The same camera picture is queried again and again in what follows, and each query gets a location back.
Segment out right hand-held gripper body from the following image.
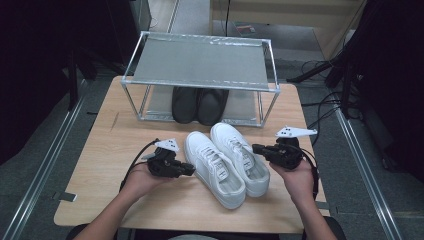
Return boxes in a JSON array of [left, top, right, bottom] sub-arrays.
[[266, 125, 318, 171]]

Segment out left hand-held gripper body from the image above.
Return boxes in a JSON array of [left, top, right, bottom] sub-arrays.
[[146, 138, 188, 178]]

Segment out white sneaker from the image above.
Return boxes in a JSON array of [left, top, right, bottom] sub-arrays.
[[183, 130, 247, 211], [209, 121, 271, 199]]

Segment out black slipper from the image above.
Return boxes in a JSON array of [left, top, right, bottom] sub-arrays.
[[171, 86, 202, 125], [196, 88, 230, 127]]

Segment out metal shoe rack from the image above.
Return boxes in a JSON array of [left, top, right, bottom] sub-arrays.
[[119, 30, 281, 128]]

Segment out person's right hand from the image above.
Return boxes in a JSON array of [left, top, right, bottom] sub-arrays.
[[269, 159, 316, 205]]

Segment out person's left hand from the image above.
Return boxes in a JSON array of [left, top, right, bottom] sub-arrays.
[[121, 163, 175, 202]]

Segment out person's grey clothing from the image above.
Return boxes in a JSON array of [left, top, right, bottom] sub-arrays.
[[168, 234, 218, 240]]

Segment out grey tape piece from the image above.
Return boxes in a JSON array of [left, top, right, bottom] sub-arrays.
[[316, 200, 338, 215], [52, 191, 78, 203]]

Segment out black tripod leg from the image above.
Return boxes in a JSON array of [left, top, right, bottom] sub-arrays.
[[285, 59, 338, 84]]

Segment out black chair armrest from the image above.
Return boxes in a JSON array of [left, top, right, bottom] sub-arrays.
[[301, 215, 348, 240], [65, 223, 85, 240]]

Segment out red flat item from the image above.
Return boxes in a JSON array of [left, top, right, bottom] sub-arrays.
[[235, 23, 257, 36]]

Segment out black metal stand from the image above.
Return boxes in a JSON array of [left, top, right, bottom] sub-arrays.
[[65, 49, 98, 112]]

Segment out wooden cabinet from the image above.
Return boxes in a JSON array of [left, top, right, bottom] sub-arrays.
[[209, 0, 368, 61]]

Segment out left hand-held gripper cable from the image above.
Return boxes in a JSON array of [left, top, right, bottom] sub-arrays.
[[118, 137, 161, 193]]

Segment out hand-held gripper cable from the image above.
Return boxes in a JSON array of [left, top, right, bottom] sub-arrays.
[[118, 137, 161, 193], [299, 147, 320, 202]]

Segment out right hand-held gripper cable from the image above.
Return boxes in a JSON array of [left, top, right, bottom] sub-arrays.
[[299, 147, 320, 202]]

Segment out black floor cables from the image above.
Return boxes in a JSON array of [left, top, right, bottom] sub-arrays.
[[301, 59, 363, 134]]

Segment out metal floor rail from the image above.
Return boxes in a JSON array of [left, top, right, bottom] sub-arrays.
[[334, 108, 405, 240], [0, 79, 88, 240]]

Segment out black hanging cable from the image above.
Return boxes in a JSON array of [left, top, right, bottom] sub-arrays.
[[225, 0, 232, 37]]

